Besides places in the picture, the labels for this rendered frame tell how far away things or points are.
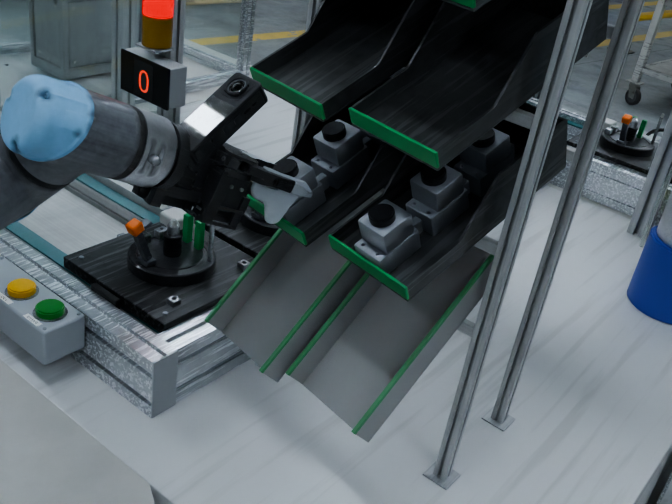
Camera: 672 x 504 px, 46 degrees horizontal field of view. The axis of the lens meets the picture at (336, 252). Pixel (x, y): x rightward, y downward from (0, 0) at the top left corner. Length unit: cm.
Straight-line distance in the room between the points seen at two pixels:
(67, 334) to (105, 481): 23
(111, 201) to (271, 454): 64
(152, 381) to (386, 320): 34
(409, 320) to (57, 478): 49
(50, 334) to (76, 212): 43
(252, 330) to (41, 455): 32
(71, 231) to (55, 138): 78
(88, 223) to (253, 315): 52
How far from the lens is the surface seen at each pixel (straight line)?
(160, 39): 137
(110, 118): 76
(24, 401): 122
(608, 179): 212
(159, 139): 79
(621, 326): 163
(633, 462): 131
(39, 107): 73
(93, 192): 159
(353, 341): 104
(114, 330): 117
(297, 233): 95
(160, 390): 116
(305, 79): 96
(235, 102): 86
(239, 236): 140
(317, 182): 98
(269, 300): 110
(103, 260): 131
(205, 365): 121
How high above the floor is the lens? 166
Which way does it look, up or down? 29 degrees down
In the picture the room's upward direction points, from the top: 10 degrees clockwise
